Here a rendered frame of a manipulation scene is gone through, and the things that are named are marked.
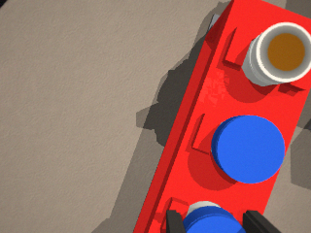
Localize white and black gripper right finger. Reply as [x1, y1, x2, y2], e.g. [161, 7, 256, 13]
[242, 210, 281, 233]

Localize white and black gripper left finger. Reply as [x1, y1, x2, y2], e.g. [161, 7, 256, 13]
[166, 210, 186, 233]

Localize dark grey bolted mounting bracket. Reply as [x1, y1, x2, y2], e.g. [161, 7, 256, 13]
[207, 14, 220, 33]

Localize red tube rack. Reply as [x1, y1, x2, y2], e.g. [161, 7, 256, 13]
[133, 0, 311, 233]

